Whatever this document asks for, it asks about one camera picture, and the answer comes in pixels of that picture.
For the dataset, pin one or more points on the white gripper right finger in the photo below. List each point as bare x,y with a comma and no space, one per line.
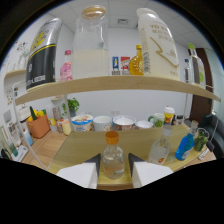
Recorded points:
151,173

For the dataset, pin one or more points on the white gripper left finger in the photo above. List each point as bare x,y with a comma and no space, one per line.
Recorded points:
78,175

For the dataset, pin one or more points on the clear bottle orange cap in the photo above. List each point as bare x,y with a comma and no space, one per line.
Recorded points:
113,163

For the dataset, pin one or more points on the clear bottle green cap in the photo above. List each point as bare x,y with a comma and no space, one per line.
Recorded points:
198,71

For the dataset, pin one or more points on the pale yellow cup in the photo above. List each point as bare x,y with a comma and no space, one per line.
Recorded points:
66,127

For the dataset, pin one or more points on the white cup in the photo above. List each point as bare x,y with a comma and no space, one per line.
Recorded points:
102,124

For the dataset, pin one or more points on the yellow red lidded cup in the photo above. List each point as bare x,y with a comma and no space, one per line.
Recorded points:
169,116

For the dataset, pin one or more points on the clear bottle red label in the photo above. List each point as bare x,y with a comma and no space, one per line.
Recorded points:
159,150

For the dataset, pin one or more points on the blue liquid bottle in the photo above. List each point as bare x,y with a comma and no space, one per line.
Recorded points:
185,146

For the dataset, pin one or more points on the white bowl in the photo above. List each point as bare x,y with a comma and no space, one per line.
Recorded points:
144,124

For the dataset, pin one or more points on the blue label tub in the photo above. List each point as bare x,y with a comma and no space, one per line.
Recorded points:
82,124

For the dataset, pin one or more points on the white green mug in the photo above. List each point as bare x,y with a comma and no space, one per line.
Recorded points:
157,120

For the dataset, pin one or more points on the red rim bowl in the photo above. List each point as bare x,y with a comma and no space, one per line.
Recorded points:
124,122

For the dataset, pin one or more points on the glass jar of green limes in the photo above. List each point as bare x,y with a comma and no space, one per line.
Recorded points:
200,141

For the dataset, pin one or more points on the orange basket with fruit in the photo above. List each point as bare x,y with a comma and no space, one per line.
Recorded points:
38,126

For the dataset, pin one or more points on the white bottle blue band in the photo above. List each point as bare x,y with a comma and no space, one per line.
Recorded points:
27,137

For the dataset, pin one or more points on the green potted plant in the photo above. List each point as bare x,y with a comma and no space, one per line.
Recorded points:
71,106

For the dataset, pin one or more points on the black chair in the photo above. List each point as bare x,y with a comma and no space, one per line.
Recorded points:
213,136

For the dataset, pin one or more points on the white kettle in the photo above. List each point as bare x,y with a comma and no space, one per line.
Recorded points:
23,114

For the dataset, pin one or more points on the brown door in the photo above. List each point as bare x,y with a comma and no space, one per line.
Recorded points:
203,100

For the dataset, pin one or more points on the white metal wooden shelf rack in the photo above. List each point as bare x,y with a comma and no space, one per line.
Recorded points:
100,83

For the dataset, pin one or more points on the pink bottle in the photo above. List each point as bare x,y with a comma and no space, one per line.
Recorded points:
66,70

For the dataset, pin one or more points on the small clear water bottle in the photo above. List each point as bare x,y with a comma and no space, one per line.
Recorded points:
187,71

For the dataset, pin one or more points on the amber liquid bottle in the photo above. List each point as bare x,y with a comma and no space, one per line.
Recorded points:
136,65

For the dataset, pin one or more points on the red white box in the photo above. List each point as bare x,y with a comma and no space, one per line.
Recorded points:
125,66

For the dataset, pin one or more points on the blue yellow box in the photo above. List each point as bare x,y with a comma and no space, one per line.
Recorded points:
115,66

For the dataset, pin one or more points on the tall black silver can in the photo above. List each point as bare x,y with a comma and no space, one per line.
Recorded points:
41,60

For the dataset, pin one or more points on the glass jar wooden lid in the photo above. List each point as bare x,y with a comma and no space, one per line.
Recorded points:
90,53

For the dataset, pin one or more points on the wooden wall shelf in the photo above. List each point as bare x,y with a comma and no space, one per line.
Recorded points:
15,73

